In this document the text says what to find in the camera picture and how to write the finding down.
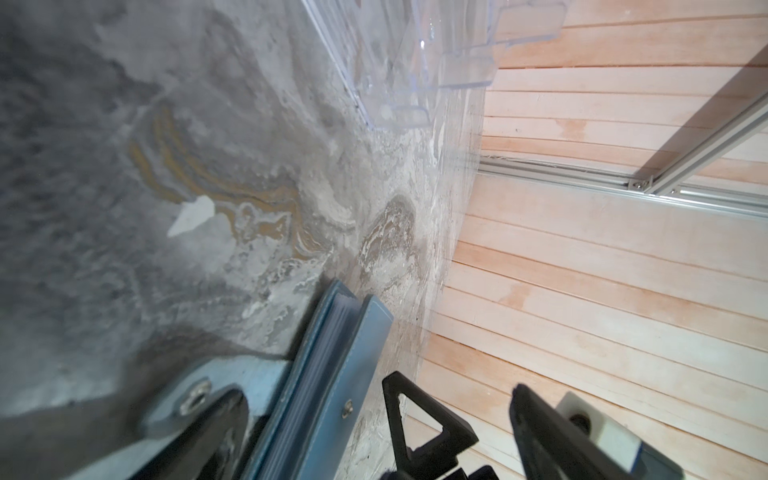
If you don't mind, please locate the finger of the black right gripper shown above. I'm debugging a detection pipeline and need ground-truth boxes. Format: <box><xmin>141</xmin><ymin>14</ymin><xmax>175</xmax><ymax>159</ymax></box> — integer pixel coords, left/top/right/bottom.
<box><xmin>382</xmin><ymin>371</ymin><xmax>498</xmax><ymax>480</ymax></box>

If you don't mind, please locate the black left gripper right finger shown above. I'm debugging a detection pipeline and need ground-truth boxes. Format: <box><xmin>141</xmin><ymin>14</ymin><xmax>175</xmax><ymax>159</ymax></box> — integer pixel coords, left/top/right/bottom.
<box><xmin>509</xmin><ymin>383</ymin><xmax>631</xmax><ymax>480</ymax></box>

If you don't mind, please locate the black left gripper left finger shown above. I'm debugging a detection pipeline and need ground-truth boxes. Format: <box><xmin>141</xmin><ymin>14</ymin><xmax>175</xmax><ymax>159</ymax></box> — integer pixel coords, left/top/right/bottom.
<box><xmin>133</xmin><ymin>389</ymin><xmax>249</xmax><ymax>479</ymax></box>

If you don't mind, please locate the clear acrylic card stand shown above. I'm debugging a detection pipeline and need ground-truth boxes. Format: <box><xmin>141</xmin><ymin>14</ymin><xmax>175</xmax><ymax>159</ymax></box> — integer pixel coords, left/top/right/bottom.
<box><xmin>304</xmin><ymin>0</ymin><xmax>570</xmax><ymax>129</ymax></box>

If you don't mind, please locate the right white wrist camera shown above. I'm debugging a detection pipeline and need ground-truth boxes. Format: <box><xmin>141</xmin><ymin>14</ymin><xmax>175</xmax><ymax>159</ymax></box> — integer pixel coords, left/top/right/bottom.
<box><xmin>555</xmin><ymin>392</ymin><xmax>686</xmax><ymax>480</ymax></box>

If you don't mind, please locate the aluminium frame rail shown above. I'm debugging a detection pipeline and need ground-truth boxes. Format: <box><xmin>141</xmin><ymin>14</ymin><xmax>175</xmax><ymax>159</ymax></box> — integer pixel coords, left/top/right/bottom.
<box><xmin>479</xmin><ymin>94</ymin><xmax>767</xmax><ymax>219</ymax></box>

